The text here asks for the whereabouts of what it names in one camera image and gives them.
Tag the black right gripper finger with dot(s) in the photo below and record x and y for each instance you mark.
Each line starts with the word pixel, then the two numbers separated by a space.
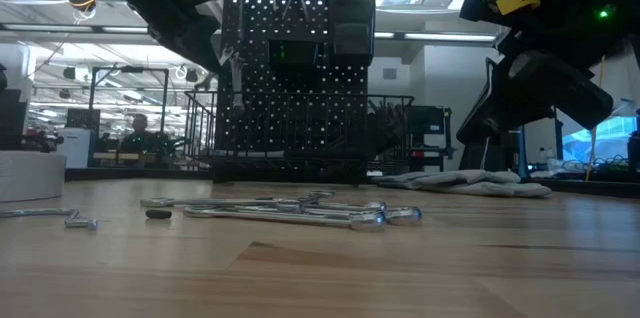
pixel 487 113
pixel 560 85

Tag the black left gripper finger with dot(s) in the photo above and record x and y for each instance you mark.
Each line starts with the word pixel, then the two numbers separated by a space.
pixel 195 43

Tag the blue and black screwdriver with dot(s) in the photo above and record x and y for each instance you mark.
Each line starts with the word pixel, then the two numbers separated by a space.
pixel 242 8

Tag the black leaning board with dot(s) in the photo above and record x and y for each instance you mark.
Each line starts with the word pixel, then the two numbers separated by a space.
pixel 475 158

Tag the black metal peg board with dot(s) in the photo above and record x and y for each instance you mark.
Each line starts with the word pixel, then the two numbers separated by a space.
pixel 250 123

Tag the black column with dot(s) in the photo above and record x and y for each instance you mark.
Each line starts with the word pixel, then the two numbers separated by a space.
pixel 517 153

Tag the black equipment cart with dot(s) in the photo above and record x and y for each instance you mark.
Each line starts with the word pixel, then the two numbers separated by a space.
pixel 432 123

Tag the white panel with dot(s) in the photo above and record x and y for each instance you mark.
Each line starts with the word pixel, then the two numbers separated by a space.
pixel 540 143

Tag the grey striped work glove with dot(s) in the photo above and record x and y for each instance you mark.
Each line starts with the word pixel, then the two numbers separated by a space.
pixel 520 189
pixel 465 176

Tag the short black plastic bin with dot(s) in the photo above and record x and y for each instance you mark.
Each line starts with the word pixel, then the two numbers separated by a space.
pixel 292 55

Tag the person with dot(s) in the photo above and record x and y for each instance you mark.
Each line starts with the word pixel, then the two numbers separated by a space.
pixel 140 133

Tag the white and black box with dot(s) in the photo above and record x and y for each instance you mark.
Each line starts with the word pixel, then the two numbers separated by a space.
pixel 75 145

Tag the tall black plastic bin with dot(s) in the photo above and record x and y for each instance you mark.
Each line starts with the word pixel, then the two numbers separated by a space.
pixel 352 23

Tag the small black cap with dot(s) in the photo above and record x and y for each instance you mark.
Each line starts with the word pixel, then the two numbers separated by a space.
pixel 158 214

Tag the white tape roll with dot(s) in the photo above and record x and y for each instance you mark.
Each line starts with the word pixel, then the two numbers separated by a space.
pixel 30 178

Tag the black gantry frame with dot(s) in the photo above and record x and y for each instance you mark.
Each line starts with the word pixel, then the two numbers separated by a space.
pixel 92 98

